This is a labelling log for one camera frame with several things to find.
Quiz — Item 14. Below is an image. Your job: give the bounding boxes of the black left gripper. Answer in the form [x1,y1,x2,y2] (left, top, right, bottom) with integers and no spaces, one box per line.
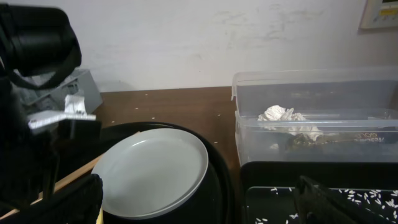
[1,78,103,224]

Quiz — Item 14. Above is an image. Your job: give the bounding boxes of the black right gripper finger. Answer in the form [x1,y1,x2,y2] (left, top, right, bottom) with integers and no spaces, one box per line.
[294,175,386,224]

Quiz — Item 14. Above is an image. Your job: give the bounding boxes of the yellow bowl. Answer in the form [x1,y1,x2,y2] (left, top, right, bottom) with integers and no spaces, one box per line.
[96,208,103,224]

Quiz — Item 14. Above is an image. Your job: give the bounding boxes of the wooden chopstick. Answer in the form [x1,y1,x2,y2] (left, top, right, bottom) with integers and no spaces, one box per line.
[1,154,104,220]

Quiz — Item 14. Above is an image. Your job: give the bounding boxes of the gold snack wrapper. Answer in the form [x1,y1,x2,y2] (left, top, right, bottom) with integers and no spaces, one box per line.
[287,133,386,149]

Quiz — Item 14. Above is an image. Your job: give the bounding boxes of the food scraps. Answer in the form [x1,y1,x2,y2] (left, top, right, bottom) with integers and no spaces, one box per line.
[246,187,397,224]

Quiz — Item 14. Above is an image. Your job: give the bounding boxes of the light grey plate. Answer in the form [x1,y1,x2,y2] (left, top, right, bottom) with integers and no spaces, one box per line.
[92,128,209,220]

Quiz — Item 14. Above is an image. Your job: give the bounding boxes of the grey plastic dishwasher rack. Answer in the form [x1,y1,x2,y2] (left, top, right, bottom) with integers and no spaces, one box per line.
[14,69,103,114]

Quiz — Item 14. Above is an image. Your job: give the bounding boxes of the black rectangular tray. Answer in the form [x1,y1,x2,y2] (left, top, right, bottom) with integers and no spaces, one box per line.
[241,162,397,223]

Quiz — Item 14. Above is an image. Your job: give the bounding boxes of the clear plastic bin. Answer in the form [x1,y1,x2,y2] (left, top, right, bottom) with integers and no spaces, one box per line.
[232,67,397,164]

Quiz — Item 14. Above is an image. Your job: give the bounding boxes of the crumpled white tissue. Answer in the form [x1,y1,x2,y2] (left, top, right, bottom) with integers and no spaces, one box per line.
[257,105,323,141]

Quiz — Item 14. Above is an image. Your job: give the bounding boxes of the round black tray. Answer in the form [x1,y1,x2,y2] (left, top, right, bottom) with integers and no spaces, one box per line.
[55,121,234,224]

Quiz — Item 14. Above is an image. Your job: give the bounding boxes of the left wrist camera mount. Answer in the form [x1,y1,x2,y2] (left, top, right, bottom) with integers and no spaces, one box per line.
[28,95,96,130]

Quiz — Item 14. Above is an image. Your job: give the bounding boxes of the framed wall picture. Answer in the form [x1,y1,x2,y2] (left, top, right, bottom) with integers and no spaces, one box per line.
[359,0,398,29]

